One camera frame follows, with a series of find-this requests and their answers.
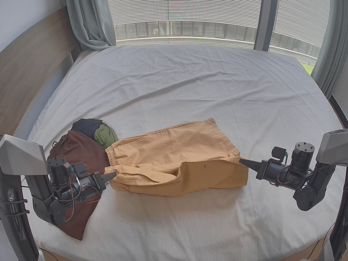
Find tan shorts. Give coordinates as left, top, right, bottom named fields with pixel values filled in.
left=105, top=118, right=248, bottom=198

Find grey-green curtain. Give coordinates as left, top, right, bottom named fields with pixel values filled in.
left=310, top=0, right=348, bottom=100
left=64, top=0, right=117, bottom=51

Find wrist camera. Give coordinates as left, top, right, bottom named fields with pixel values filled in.
left=270, top=146, right=288, bottom=164
left=71, top=161, right=88, bottom=177

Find bed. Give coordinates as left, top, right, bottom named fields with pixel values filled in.
left=0, top=6, right=348, bottom=261

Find window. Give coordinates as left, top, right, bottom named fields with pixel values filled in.
left=104, top=0, right=333, bottom=77

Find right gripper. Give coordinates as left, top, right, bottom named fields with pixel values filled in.
left=256, top=159, right=286, bottom=184

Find green garment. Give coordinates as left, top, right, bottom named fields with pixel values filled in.
left=94, top=124, right=119, bottom=149

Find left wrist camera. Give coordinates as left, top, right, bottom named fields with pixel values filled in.
left=71, top=161, right=88, bottom=177

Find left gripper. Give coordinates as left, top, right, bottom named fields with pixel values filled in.
left=79, top=172, right=107, bottom=194

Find black garment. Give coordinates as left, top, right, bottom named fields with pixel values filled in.
left=72, top=119, right=103, bottom=139

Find brown shorts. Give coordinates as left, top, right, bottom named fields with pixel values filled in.
left=49, top=131, right=110, bottom=241

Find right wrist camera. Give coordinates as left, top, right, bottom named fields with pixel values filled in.
left=270, top=146, right=288, bottom=164

